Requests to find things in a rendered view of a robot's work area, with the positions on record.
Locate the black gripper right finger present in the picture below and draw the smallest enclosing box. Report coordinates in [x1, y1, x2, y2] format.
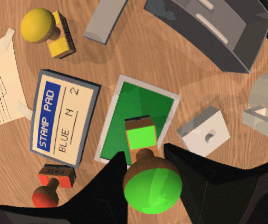
[162, 144, 268, 224]

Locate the red rubber stamp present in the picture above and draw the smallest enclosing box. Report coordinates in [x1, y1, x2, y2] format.
[32, 164, 77, 208]

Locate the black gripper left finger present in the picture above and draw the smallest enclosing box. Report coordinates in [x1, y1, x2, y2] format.
[0, 152, 129, 224]

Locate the cream inspection card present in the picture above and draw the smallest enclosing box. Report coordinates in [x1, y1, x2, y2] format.
[0, 28, 33, 124]

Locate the green ink pad in grey tray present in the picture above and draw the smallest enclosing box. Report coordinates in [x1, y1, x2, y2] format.
[94, 75, 182, 169]

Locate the grey mug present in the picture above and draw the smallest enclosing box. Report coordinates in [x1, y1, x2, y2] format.
[242, 73, 268, 137]

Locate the yellow rubber stamp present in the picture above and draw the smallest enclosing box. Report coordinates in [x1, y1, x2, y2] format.
[21, 8, 77, 59]

